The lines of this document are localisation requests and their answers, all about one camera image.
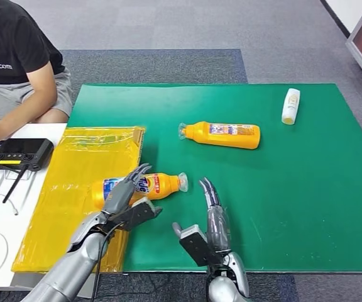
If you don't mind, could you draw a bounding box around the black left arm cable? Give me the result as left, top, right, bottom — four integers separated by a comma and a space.
90, 226, 116, 302

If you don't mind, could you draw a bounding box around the black remote controller with antennas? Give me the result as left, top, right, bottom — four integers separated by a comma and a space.
0, 138, 55, 204

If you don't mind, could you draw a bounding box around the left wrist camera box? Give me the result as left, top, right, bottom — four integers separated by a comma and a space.
105, 197, 163, 233

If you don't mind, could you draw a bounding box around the small white bottle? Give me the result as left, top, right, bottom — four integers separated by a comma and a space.
281, 87, 301, 125

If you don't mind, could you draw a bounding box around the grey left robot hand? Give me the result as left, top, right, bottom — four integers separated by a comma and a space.
102, 162, 153, 215

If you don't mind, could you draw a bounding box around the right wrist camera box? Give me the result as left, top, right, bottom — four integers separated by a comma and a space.
179, 225, 224, 267

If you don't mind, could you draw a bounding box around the yellow plastic-wrapped box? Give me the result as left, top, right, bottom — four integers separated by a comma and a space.
11, 126, 146, 274

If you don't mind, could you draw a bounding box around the orange detergent bottle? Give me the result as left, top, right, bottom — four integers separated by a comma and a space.
178, 121, 261, 150
92, 172, 189, 210

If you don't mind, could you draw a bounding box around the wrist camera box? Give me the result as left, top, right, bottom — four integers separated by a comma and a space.
105, 197, 163, 233
179, 225, 224, 267

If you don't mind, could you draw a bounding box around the person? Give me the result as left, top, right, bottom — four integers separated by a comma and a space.
0, 0, 74, 150

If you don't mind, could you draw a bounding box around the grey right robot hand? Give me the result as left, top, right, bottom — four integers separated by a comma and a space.
172, 177, 232, 255

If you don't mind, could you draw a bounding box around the green mat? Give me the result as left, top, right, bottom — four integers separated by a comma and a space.
67, 84, 362, 274

